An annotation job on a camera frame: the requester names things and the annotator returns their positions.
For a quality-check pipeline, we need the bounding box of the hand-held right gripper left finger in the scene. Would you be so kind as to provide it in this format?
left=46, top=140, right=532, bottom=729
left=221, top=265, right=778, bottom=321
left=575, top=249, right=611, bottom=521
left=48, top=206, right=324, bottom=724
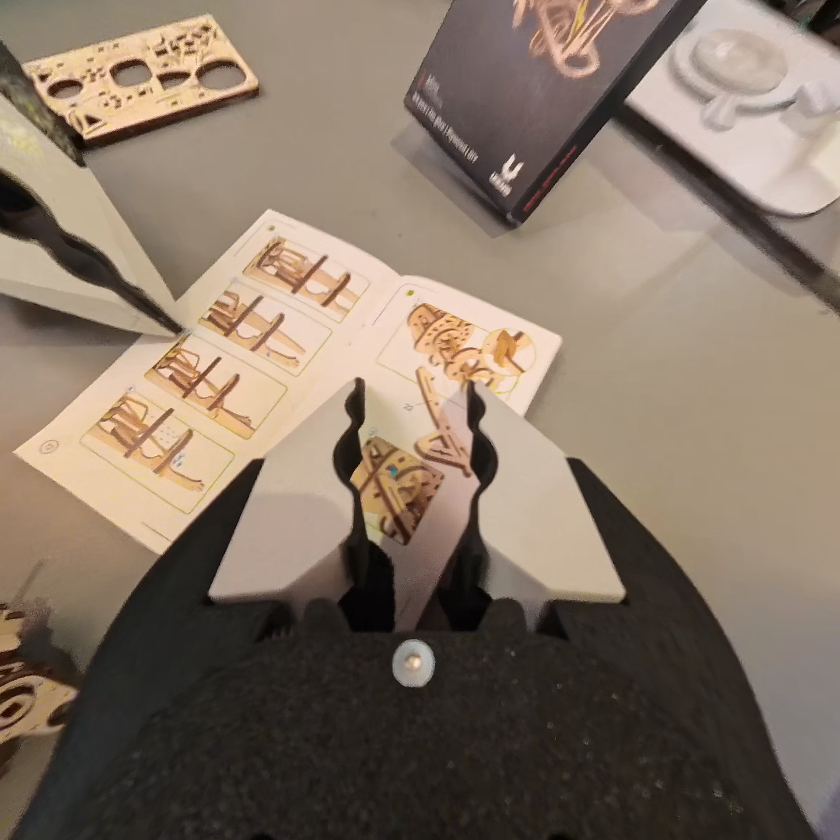
left=209, top=377, right=389, bottom=610

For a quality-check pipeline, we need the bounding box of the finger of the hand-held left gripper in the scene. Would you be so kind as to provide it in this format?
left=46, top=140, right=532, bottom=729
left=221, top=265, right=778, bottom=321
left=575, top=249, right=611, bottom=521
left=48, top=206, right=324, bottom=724
left=0, top=174, right=186, bottom=337
left=0, top=97, right=185, bottom=332

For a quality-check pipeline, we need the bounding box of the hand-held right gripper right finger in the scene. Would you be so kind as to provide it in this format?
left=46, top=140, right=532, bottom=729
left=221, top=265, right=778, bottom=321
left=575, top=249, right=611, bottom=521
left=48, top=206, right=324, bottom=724
left=394, top=381, right=629, bottom=632

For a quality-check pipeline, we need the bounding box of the instruction booklet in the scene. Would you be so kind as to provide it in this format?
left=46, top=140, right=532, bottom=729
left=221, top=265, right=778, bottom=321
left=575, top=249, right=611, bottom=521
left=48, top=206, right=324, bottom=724
left=13, top=209, right=563, bottom=555

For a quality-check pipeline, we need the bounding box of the laser-cut wooden parts sheet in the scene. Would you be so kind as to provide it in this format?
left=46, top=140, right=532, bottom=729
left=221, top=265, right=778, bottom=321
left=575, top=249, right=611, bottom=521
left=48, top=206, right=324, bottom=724
left=21, top=13, right=260, bottom=147

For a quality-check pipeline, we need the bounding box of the assembled wooden model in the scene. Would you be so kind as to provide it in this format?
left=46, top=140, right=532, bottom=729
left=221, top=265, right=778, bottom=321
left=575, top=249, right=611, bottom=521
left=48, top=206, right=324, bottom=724
left=0, top=591, right=81, bottom=749

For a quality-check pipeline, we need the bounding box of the black cardboard model box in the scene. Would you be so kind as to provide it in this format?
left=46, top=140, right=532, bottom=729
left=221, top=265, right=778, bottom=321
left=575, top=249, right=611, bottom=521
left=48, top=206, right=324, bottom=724
left=403, top=0, right=711, bottom=228

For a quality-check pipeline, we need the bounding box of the white plastic base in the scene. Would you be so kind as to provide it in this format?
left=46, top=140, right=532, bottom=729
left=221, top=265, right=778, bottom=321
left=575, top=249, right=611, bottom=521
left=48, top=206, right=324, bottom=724
left=623, top=0, right=840, bottom=217

